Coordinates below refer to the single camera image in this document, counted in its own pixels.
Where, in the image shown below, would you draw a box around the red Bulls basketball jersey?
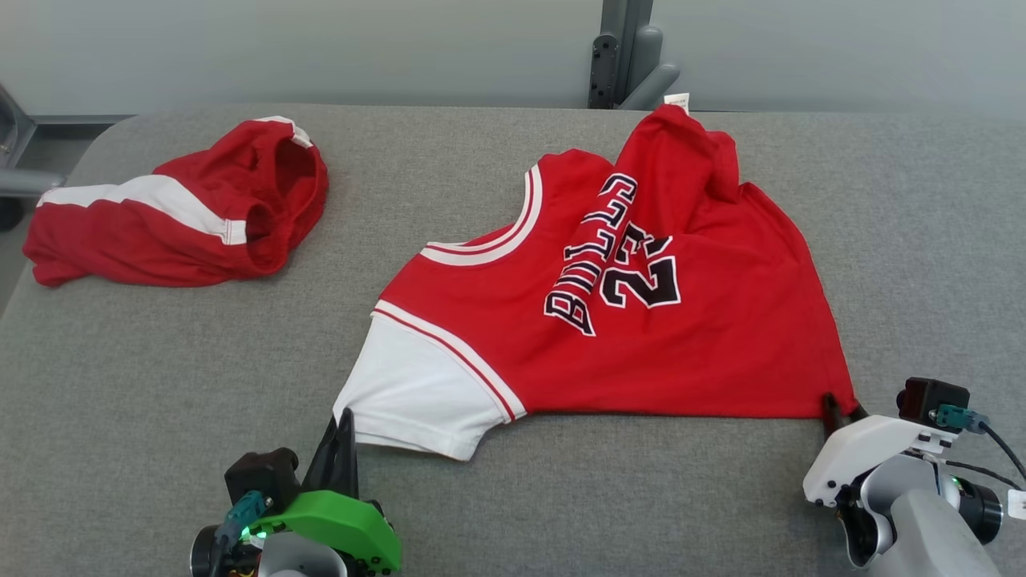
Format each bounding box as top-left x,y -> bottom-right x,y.
333,92 -> 858,462

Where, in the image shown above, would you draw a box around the grey partition post with bracket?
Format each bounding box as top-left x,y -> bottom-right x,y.
588,0 -> 681,111

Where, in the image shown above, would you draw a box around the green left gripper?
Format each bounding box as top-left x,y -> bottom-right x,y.
269,407 -> 402,577

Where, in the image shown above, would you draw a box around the red shorts with white stripe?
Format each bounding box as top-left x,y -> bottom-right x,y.
22,116 -> 330,289

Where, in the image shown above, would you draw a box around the camera cable teal plug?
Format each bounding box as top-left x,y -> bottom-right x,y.
210,490 -> 274,577
934,405 -> 1026,522

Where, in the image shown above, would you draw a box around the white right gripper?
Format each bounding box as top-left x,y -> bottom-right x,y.
803,393 -> 959,507

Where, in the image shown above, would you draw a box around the right camera cable teal plug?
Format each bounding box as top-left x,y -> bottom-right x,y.
934,405 -> 1026,522

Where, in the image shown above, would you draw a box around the left camera cable teal plug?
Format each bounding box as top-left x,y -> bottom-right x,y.
210,490 -> 274,577

